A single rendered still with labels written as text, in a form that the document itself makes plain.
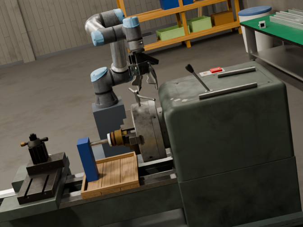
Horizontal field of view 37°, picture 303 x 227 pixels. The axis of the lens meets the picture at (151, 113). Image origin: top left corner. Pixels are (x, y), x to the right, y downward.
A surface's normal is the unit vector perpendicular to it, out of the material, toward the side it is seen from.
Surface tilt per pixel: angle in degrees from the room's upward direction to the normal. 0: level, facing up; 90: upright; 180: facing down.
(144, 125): 57
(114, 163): 0
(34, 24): 90
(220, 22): 90
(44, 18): 90
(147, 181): 0
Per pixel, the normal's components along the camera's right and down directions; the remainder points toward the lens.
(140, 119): -0.11, -0.44
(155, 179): -0.21, -0.92
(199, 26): 0.22, 0.29
